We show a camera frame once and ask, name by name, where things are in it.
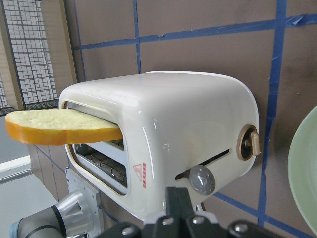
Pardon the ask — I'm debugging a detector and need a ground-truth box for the wire basket with wooden box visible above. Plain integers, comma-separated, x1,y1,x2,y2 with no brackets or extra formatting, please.
0,0,77,116

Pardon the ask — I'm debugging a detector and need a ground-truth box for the bread slice in toaster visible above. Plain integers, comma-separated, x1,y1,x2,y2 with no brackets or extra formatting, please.
5,109,123,145

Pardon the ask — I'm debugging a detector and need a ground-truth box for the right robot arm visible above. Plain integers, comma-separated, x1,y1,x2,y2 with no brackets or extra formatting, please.
9,187,195,238

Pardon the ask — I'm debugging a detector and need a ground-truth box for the cream white toaster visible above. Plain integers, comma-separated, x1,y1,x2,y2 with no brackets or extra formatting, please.
59,71,260,220

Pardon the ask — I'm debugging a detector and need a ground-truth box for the green plate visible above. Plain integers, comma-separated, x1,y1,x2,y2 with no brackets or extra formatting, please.
288,108,317,234

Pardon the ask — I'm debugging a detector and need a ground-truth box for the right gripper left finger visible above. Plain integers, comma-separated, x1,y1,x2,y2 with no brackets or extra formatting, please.
165,187,180,217

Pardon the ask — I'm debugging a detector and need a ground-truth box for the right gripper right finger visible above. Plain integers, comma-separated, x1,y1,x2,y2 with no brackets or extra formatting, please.
179,188,195,218

